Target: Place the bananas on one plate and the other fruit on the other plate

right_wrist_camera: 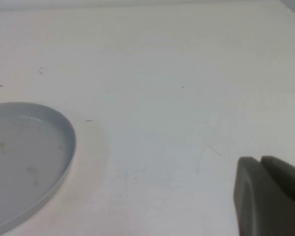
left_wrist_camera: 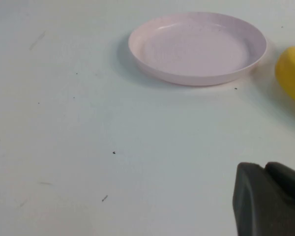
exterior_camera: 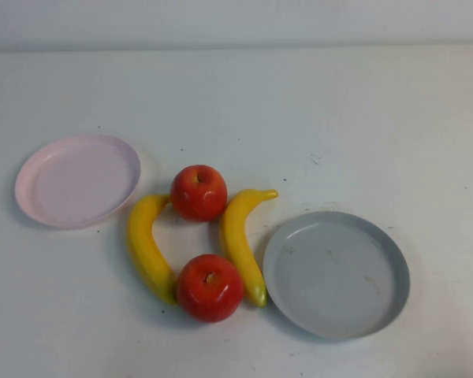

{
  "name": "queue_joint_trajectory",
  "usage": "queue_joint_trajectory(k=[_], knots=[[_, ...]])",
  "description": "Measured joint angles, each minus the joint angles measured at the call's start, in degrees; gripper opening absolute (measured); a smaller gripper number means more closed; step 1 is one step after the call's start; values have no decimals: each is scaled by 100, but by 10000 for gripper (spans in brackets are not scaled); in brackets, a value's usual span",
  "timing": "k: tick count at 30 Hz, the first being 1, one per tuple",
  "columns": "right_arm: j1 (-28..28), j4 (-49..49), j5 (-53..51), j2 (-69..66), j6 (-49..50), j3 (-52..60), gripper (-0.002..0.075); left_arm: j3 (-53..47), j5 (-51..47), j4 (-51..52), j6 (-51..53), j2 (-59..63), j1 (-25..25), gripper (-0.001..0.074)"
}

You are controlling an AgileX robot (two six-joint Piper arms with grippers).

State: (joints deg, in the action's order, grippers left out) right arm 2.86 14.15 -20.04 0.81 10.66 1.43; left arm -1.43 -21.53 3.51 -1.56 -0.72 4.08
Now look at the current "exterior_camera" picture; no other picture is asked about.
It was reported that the red plastic apple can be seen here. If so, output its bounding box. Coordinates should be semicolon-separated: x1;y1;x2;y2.
169;164;228;223
176;254;245;324

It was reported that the yellow plastic banana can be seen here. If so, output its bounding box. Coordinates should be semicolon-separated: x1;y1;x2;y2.
219;188;279;309
126;193;179;306

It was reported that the grey round plate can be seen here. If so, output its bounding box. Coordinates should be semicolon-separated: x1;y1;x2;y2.
263;210;412;340

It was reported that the pink round plate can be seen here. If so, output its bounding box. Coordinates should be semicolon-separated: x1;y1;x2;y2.
14;133;142;231

